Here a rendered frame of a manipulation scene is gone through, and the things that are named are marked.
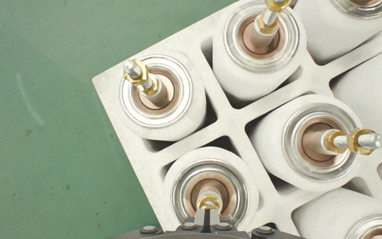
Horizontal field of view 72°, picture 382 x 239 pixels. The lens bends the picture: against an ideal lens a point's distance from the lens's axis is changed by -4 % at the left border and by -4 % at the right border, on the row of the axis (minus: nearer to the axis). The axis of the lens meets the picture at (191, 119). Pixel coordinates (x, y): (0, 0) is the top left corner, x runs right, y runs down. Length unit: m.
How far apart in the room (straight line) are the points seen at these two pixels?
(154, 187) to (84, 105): 0.29
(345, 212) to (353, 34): 0.18
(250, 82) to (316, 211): 0.17
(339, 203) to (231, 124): 0.15
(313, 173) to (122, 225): 0.39
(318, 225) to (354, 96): 0.15
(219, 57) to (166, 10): 0.32
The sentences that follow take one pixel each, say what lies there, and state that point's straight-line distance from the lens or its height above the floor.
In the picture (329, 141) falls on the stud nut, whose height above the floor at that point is 0.29.
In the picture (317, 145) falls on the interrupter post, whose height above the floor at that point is 0.27.
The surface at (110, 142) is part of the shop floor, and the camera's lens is 0.55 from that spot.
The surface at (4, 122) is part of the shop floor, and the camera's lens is 0.67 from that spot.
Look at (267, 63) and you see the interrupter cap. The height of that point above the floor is 0.25.
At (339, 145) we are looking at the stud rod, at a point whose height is 0.30.
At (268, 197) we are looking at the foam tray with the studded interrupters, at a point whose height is 0.18.
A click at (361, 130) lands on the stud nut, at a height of 0.33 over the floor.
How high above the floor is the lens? 0.52
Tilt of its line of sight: 83 degrees down
